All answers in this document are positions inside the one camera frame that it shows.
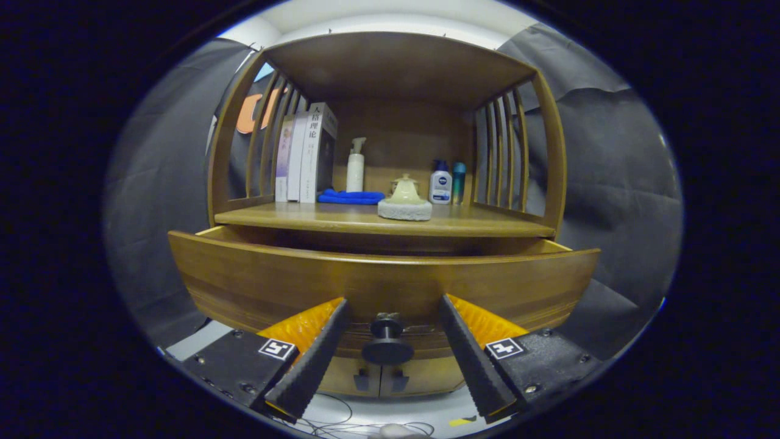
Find white bottle with blue cap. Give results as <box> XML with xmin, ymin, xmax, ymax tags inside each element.
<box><xmin>428</xmin><ymin>159</ymin><xmax>453</xmax><ymax>205</ymax></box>

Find black cables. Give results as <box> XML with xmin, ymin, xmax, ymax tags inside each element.
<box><xmin>271</xmin><ymin>393</ymin><xmax>437</xmax><ymax>439</ymax></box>

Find pale green scrub brush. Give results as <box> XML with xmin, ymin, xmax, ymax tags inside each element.
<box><xmin>377</xmin><ymin>179</ymin><xmax>434</xmax><ymax>222</ymax></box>

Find wooden countertop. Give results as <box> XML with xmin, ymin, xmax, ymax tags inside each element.
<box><xmin>213</xmin><ymin>201</ymin><xmax>557</xmax><ymax>239</ymax></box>

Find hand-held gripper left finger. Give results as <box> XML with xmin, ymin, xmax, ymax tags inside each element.
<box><xmin>180</xmin><ymin>296</ymin><xmax>352</xmax><ymax>423</ymax></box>

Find wooden drawer with black knob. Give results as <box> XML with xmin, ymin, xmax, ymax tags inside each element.
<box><xmin>168</xmin><ymin>224</ymin><xmax>601</xmax><ymax>367</ymax></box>

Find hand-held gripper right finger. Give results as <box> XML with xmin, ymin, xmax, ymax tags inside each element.
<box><xmin>439</xmin><ymin>293</ymin><xmax>604</xmax><ymax>425</ymax></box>

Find black backdrop cloth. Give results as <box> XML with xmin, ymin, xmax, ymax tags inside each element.
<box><xmin>104</xmin><ymin>24</ymin><xmax>683</xmax><ymax>362</ymax></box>

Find white pump bottle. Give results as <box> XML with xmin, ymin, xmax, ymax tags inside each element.
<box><xmin>346</xmin><ymin>137</ymin><xmax>368</xmax><ymax>194</ymax></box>

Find thin white book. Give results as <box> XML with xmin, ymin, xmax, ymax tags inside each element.
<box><xmin>286</xmin><ymin>111</ymin><xmax>312</xmax><ymax>203</ymax></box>

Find white and black book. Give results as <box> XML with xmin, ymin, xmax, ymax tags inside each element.
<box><xmin>299</xmin><ymin>101</ymin><xmax>339</xmax><ymax>204</ymax></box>

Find blue cloth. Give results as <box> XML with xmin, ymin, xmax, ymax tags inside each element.
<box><xmin>317</xmin><ymin>188</ymin><xmax>386</xmax><ymax>206</ymax></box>

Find wooden cabinet door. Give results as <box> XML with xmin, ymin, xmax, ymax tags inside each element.
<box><xmin>319</xmin><ymin>357</ymin><xmax>382</xmax><ymax>398</ymax></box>
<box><xmin>380</xmin><ymin>355</ymin><xmax>467</xmax><ymax>396</ymax></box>

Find wooden cabinet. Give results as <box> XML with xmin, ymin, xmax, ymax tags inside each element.
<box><xmin>206</xmin><ymin>32</ymin><xmax>569</xmax><ymax>398</ymax></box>

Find pale purple book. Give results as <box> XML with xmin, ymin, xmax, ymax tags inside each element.
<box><xmin>275</xmin><ymin>116</ymin><xmax>296</xmax><ymax>203</ymax></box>

